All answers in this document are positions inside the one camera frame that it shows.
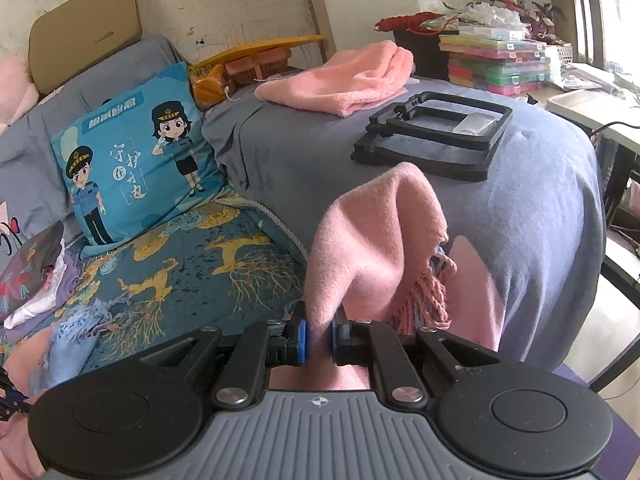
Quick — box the small silver box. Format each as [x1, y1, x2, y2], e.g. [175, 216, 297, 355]
[455, 112, 493, 136]

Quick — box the yellow plastic board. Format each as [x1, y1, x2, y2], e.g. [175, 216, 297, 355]
[192, 34, 326, 68]

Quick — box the cardboard box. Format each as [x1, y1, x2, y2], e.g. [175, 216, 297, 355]
[27, 0, 143, 96]

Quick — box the stack of folded clothes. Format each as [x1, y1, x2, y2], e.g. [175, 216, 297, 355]
[0, 220, 66, 321]

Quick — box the black bag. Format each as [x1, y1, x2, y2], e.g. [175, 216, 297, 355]
[392, 27, 451, 81]

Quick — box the teal printed quilt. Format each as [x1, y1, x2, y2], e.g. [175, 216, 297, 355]
[0, 195, 308, 396]

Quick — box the white folded cloth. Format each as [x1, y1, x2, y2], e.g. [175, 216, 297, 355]
[5, 255, 66, 328]

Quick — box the red yarn bundle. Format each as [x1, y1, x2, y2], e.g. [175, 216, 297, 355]
[375, 10, 446, 33]

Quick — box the stack of colourful plastic boxes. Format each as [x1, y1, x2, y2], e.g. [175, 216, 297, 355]
[439, 27, 553, 97]

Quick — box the orange bag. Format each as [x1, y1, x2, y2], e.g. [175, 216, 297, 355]
[189, 62, 236, 111]

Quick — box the purple mat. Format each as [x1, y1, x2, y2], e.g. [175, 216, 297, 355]
[550, 364, 640, 471]

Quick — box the white crumpled paper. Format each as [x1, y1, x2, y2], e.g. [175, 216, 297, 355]
[450, 2, 526, 31]

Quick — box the pink folded towel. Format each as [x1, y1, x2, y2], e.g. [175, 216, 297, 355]
[255, 40, 416, 118]

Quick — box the purple leaf plant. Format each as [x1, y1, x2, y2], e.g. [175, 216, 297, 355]
[480, 0, 566, 41]

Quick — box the purple folded cloth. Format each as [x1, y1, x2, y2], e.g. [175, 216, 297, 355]
[10, 260, 83, 331]

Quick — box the black plastic frame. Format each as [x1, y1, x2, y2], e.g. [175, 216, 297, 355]
[352, 130, 501, 183]
[369, 91, 514, 151]

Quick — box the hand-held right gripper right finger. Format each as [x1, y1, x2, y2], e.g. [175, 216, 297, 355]
[331, 308, 496, 409]

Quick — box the pink tasselled scarf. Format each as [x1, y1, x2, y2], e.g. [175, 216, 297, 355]
[0, 162, 506, 480]

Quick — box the white plastic basket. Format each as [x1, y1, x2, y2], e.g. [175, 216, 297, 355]
[542, 42, 573, 63]

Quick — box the grey script pillow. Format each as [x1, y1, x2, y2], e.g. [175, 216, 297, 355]
[0, 102, 76, 261]

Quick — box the blue cartoon pillow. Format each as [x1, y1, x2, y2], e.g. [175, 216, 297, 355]
[50, 62, 236, 247]

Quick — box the window frame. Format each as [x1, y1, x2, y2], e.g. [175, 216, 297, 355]
[570, 0, 640, 76]

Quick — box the grey-blue bed sheet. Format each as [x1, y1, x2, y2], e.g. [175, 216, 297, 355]
[202, 75, 608, 376]

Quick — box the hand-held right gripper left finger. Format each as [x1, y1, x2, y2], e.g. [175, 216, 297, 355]
[137, 301, 308, 409]

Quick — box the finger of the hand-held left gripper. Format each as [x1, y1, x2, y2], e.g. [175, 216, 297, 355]
[0, 365, 31, 422]

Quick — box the black cable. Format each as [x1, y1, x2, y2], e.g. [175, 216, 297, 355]
[592, 119, 640, 137]

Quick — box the pink plush pillow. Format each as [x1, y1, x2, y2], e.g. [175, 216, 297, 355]
[0, 55, 40, 131]

